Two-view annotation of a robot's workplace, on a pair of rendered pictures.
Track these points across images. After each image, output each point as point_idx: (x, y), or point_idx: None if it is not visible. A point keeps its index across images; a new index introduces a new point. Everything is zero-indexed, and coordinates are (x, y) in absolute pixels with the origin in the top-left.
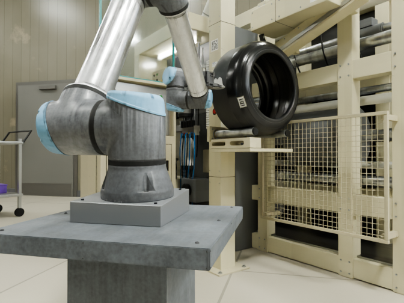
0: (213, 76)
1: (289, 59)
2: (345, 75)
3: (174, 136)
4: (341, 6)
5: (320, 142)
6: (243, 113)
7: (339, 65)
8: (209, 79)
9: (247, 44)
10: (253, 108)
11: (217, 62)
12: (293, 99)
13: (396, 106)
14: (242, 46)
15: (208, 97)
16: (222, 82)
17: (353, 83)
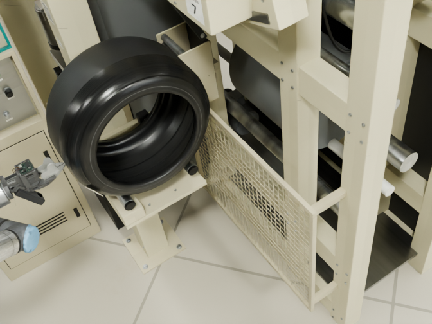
0: (36, 173)
1: (175, 80)
2: (288, 83)
3: (43, 118)
4: (253, 20)
5: (274, 118)
6: (104, 194)
7: (281, 60)
8: (29, 184)
9: (81, 104)
10: (116, 189)
11: (49, 96)
12: (196, 128)
13: (346, 179)
14: (74, 103)
15: (26, 251)
16: (56, 168)
17: (300, 99)
